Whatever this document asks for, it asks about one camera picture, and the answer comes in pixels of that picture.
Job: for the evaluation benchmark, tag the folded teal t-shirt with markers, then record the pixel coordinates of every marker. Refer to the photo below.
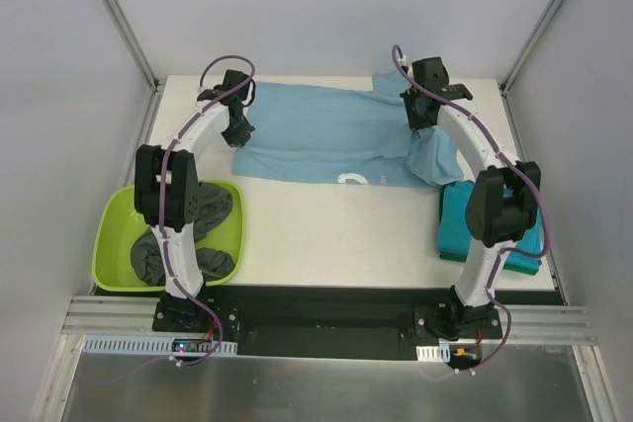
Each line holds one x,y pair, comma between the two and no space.
453,235

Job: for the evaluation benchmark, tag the left white cable duct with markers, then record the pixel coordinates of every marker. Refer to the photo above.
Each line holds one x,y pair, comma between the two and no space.
157,346

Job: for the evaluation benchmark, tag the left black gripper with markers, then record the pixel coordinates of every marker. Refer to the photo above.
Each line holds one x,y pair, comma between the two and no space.
239,127

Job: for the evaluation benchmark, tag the green plastic basket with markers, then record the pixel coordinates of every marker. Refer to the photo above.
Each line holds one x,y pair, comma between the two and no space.
120,226

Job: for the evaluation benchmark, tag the light blue t-shirt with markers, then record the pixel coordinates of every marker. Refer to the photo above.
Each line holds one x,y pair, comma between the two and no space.
324,135

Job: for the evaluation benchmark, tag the white cable duct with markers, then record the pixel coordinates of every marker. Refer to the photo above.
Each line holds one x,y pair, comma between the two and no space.
433,354
157,346

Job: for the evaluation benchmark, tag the right aluminium frame post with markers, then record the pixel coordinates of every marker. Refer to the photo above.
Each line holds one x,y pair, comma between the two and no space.
537,33

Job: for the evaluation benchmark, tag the aluminium frame post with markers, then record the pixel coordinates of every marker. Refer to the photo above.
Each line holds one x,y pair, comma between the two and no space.
537,33
126,32

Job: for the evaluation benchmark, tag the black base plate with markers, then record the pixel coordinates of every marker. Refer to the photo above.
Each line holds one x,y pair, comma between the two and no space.
331,323

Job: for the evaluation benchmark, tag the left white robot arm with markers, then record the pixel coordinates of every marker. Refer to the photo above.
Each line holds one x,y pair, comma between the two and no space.
167,185

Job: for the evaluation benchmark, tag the dark grey t-shirt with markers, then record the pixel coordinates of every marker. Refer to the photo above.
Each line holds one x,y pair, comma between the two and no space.
216,204

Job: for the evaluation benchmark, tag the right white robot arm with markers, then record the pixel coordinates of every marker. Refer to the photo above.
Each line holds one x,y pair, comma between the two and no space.
504,202

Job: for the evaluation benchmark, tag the right white cable duct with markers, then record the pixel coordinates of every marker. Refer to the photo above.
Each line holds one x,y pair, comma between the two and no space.
433,354

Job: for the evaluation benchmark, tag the left aluminium frame post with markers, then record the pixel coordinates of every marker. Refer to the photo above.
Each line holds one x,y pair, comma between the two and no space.
126,32

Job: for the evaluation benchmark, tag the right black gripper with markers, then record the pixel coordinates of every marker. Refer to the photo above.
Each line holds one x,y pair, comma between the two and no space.
420,113

